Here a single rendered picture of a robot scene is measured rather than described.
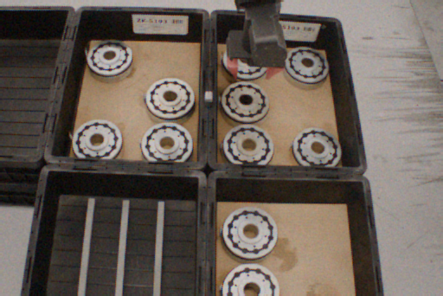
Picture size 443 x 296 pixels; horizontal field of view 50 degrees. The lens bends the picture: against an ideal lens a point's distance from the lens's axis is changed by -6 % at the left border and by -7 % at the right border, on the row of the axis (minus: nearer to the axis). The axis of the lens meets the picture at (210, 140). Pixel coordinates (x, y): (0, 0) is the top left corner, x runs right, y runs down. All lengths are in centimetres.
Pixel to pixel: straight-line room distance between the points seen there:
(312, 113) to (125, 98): 41
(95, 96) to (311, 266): 57
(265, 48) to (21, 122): 57
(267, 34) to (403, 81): 72
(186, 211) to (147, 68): 35
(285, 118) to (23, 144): 56
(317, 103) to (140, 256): 51
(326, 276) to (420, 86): 68
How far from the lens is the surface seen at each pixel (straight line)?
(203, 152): 91
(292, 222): 99
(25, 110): 113
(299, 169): 92
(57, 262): 97
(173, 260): 94
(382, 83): 141
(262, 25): 80
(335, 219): 101
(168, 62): 116
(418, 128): 136
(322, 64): 117
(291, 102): 112
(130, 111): 109
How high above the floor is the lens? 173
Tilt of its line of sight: 59 degrees down
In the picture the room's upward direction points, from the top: 6 degrees clockwise
